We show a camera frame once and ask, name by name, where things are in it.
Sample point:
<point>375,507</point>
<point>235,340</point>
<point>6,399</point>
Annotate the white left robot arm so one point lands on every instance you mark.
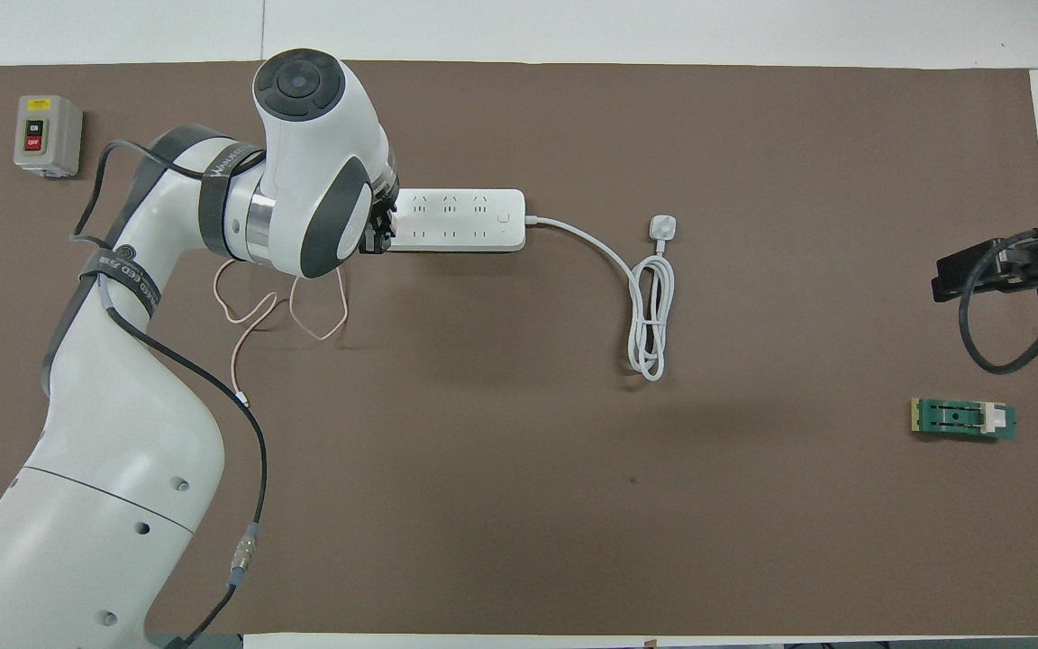
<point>122,433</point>

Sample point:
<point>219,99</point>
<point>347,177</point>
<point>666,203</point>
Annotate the brown table mat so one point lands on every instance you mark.
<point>573,505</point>

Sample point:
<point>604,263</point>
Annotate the green knife switch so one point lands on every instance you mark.
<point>960,419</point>

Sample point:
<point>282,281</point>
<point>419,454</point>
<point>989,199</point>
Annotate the grey on-off switch box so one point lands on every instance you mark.
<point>49,135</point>

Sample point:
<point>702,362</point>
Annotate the white power strip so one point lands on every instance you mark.
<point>465,221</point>

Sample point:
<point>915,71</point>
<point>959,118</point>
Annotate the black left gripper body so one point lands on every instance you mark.
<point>379,216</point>

